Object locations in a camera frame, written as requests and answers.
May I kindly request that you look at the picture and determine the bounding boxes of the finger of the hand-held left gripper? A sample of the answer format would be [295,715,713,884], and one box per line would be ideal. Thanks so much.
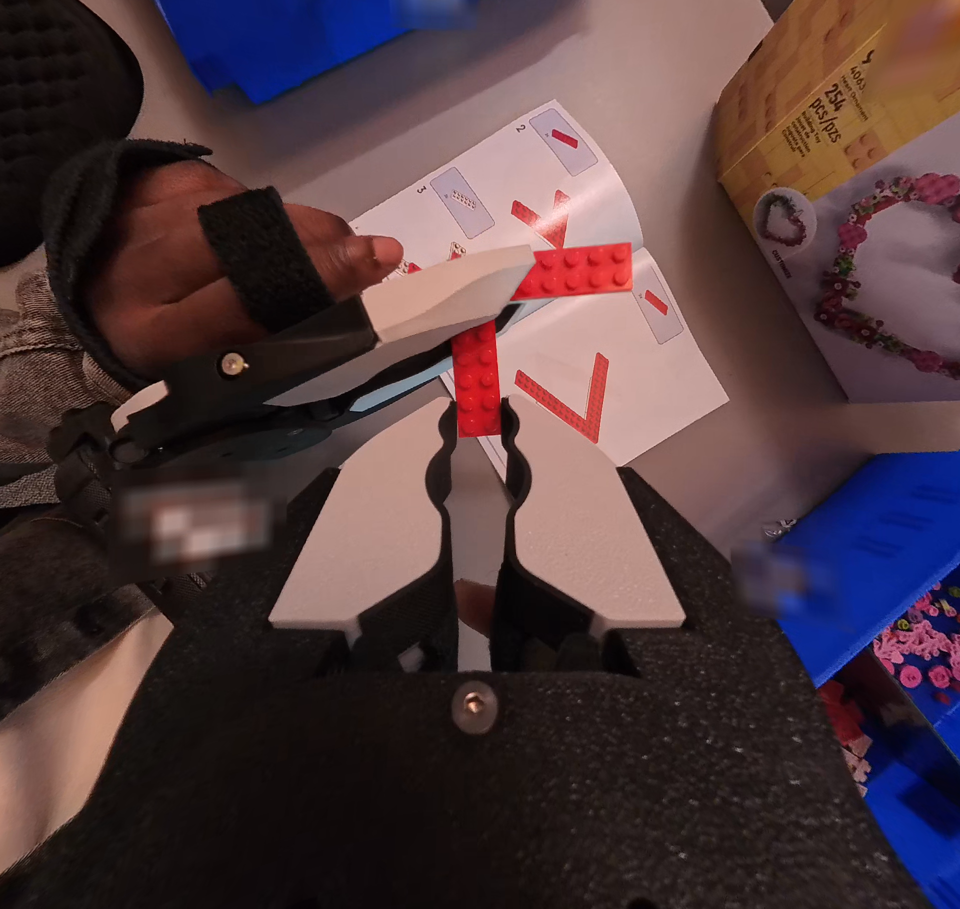
[362,244,538,347]
[264,303,526,414]

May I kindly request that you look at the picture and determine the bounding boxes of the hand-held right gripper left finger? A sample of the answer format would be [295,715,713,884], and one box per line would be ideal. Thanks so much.
[267,396,459,633]

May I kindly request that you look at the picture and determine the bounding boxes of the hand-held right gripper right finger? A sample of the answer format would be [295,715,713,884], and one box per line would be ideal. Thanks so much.
[501,393,687,631]

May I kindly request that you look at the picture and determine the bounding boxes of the lego instruction booklet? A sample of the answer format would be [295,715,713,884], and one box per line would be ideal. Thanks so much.
[348,99,730,484]

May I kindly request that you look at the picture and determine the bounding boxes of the blue divided plastic bin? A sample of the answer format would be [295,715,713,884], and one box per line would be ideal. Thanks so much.
[731,450,960,909]

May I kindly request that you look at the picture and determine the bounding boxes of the pile of pink lego pieces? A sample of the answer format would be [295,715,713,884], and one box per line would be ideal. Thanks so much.
[873,586,960,693]

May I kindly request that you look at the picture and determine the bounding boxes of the yellow white lego box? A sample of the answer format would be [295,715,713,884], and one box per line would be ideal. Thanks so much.
[712,0,960,405]

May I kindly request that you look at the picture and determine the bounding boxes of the person's left hand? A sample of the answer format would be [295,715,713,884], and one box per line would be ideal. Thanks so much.
[84,161,407,381]

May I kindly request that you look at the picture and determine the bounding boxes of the person's dark jacket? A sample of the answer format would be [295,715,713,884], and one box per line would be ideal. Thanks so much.
[0,271,211,715]

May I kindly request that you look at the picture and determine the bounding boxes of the person's light trousers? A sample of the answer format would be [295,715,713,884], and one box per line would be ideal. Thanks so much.
[0,609,177,880]

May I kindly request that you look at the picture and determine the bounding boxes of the black mesh office chair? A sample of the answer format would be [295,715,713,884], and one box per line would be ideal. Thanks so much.
[0,0,145,269]

